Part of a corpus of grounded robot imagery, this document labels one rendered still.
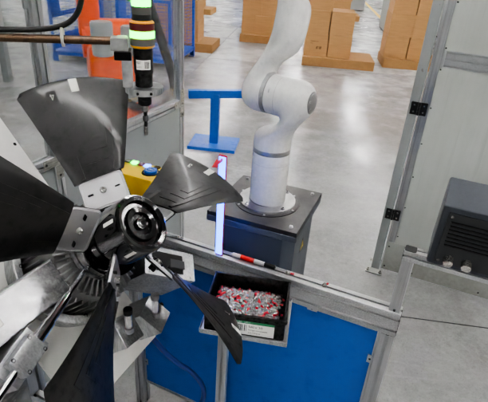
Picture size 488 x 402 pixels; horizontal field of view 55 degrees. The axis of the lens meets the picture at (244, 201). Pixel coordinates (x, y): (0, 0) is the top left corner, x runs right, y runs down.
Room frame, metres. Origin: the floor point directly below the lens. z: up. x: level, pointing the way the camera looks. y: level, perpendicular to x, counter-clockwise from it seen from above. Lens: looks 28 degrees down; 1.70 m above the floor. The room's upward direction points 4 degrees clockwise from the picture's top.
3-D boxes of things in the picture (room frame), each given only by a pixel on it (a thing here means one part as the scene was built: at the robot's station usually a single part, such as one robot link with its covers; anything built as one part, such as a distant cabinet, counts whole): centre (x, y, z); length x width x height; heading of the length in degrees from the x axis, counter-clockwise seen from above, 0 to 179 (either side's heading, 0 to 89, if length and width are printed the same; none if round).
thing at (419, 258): (0.95, -0.52, 1.04); 0.24 x 0.03 x 0.03; 67
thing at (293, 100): (1.38, -0.10, 1.25); 0.19 x 0.12 x 0.24; 59
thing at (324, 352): (1.16, -0.03, 0.45); 0.82 x 0.02 x 0.66; 67
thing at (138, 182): (1.31, 0.33, 1.02); 0.16 x 0.10 x 0.11; 67
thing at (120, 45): (0.86, 0.21, 1.49); 0.09 x 0.07 x 0.10; 102
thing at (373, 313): (1.16, -0.03, 0.82); 0.90 x 0.04 x 0.08; 67
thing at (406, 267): (0.99, -0.43, 0.96); 0.03 x 0.03 x 0.20; 67
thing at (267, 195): (1.40, -0.08, 1.04); 0.19 x 0.19 x 0.18
